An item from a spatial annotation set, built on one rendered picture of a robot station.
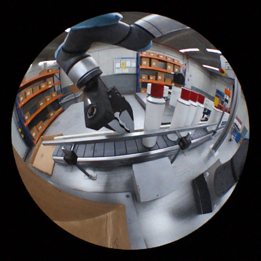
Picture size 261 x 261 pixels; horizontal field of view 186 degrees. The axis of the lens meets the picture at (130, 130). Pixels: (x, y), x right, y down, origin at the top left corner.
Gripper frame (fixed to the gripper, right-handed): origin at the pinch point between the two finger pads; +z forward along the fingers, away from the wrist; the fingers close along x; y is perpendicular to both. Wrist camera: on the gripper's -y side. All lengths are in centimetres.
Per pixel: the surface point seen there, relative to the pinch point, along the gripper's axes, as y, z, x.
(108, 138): -4.1, -5.4, 4.1
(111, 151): -2.1, 1.4, 8.5
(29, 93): 152, -223, 230
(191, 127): -4.1, 8.6, -20.2
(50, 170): -9.8, -11.2, 39.6
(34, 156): -4, -26, 63
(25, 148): 52, -126, 367
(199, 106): -1.2, 4.3, -28.4
